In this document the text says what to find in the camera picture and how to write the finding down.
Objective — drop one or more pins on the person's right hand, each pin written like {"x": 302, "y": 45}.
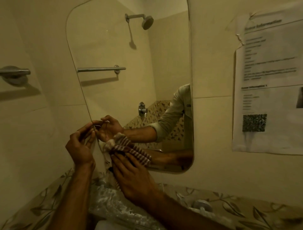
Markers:
{"x": 135, "y": 182}

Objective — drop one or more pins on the person's left hand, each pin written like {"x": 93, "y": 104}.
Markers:
{"x": 79, "y": 149}

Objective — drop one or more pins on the striped cleaning cloth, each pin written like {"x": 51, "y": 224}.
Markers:
{"x": 127, "y": 147}

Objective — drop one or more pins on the frameless wall mirror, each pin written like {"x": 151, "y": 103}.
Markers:
{"x": 106, "y": 47}

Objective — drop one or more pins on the person's left forearm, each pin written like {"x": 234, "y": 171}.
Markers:
{"x": 71, "y": 201}

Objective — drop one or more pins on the person's right forearm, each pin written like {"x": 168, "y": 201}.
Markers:
{"x": 180, "y": 215}

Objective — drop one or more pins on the chrome towel bar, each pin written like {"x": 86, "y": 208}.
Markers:
{"x": 14, "y": 72}

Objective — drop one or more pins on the stained glass shelf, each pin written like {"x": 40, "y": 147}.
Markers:
{"x": 111, "y": 203}

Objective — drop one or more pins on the printed paper notice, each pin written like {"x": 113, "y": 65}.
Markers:
{"x": 267, "y": 99}

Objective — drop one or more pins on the round chrome shelf bracket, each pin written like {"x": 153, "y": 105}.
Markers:
{"x": 202, "y": 205}

